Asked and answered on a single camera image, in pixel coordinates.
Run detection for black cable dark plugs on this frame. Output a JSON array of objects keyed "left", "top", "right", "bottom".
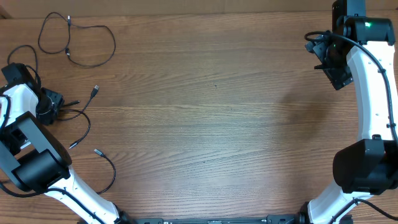
[{"left": 7, "top": 45, "right": 99, "bottom": 121}]

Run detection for black USB cable removed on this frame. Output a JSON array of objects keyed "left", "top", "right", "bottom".
[{"left": 37, "top": 12, "right": 116, "bottom": 68}]

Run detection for black cable silver plugs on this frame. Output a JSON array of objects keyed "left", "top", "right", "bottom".
[{"left": 60, "top": 109, "right": 117, "bottom": 195}]

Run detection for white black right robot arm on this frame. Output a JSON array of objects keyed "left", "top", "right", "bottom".
[{"left": 294, "top": 0, "right": 397, "bottom": 223}]

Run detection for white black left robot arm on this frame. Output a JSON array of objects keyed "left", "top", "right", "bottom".
[{"left": 1, "top": 63, "right": 134, "bottom": 223}]

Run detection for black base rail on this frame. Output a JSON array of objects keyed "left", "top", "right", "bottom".
[{"left": 133, "top": 215, "right": 299, "bottom": 224}]

